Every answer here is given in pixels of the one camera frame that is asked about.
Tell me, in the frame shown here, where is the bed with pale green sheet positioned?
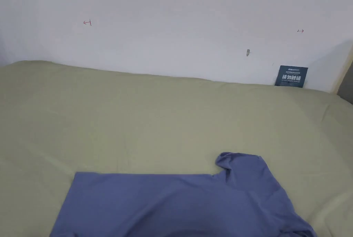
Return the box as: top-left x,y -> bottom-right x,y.
0,60 -> 353,237

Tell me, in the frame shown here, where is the blue shirt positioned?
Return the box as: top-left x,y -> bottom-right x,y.
49,152 -> 318,237

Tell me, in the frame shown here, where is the dark blue card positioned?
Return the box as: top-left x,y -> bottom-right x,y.
274,65 -> 309,89

